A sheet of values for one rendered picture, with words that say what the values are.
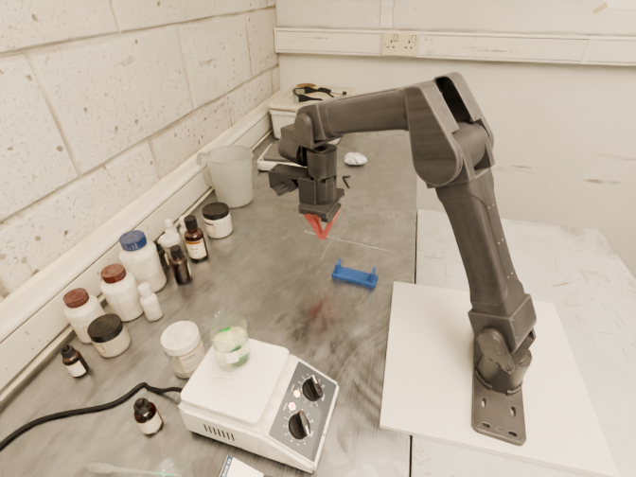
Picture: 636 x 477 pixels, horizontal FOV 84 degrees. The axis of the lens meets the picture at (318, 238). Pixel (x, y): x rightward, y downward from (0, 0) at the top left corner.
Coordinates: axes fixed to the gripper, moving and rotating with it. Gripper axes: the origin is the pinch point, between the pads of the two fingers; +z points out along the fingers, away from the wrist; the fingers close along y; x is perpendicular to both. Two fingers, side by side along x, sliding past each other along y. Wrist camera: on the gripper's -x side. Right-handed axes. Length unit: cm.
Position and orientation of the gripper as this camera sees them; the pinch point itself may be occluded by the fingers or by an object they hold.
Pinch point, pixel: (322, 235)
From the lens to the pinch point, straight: 76.7
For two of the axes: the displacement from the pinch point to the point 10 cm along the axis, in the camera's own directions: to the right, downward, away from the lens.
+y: -3.6, 5.5, -7.5
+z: 0.1, 8.1, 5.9
